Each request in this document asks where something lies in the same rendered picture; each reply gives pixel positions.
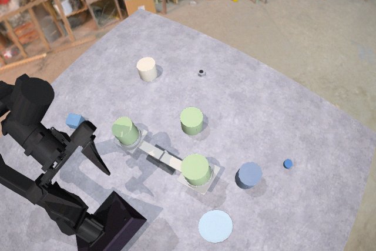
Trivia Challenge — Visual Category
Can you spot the blue rectangular block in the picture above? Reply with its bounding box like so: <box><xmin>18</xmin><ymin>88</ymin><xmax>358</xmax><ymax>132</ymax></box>
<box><xmin>65</xmin><ymin>113</ymin><xmax>85</xmax><ymax>129</ymax></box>

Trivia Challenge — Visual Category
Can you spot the cream cylinder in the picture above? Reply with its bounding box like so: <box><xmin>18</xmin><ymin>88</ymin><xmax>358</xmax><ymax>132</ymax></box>
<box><xmin>137</xmin><ymin>57</ymin><xmax>157</xmax><ymax>82</ymax></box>

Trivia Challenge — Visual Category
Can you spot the small grey hex nut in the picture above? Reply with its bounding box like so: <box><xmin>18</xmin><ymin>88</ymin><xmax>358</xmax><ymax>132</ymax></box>
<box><xmin>198</xmin><ymin>69</ymin><xmax>205</xmax><ymax>77</ymax></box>

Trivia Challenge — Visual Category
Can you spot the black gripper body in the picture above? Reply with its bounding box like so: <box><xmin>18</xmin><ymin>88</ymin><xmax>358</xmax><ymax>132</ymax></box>
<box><xmin>22</xmin><ymin>121</ymin><xmax>97</xmax><ymax>205</ymax></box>

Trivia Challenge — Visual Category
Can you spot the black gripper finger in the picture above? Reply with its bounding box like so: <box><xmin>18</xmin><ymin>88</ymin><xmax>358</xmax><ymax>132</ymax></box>
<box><xmin>41</xmin><ymin>181</ymin><xmax>82</xmax><ymax>208</ymax></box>
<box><xmin>81</xmin><ymin>134</ymin><xmax>110</xmax><ymax>176</ymax></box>

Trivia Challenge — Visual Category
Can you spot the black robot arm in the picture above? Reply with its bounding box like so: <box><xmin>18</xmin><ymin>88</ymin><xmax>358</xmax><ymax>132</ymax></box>
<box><xmin>0</xmin><ymin>74</ymin><xmax>105</xmax><ymax>247</ymax></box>

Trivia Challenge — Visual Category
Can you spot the white balance beam with square pans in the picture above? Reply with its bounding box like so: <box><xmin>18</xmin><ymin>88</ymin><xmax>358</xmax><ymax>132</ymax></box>
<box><xmin>114</xmin><ymin>125</ymin><xmax>220</xmax><ymax>195</ymax></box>

